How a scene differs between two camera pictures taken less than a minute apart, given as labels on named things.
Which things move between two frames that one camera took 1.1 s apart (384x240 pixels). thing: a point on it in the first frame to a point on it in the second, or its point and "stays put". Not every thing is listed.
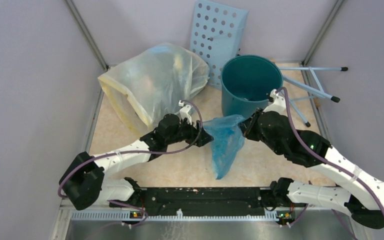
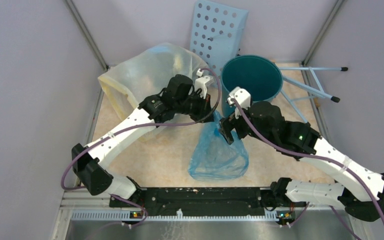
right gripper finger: (244, 126) to (227, 126)
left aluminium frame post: (86, 33) stays put
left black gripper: (195, 133) to (205, 106)
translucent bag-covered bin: (155, 83) stays put
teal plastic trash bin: (247, 82) stays put
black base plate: (202, 199) stays put
